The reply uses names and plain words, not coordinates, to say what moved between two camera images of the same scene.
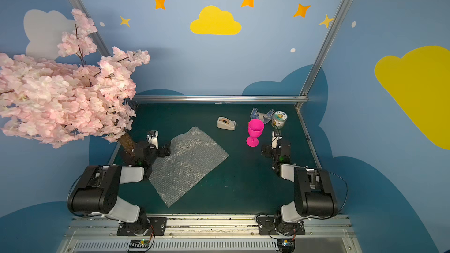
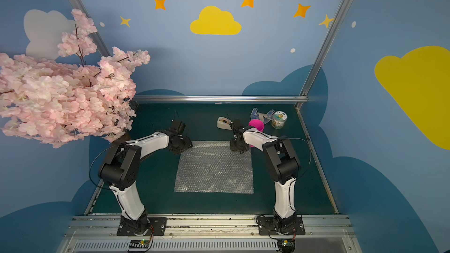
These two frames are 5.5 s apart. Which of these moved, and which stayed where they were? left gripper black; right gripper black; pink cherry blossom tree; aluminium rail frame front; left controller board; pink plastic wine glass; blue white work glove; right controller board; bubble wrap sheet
Moved: left gripper black; bubble wrap sheet; right gripper black
Stayed: right controller board; left controller board; aluminium rail frame front; pink cherry blossom tree; pink plastic wine glass; blue white work glove
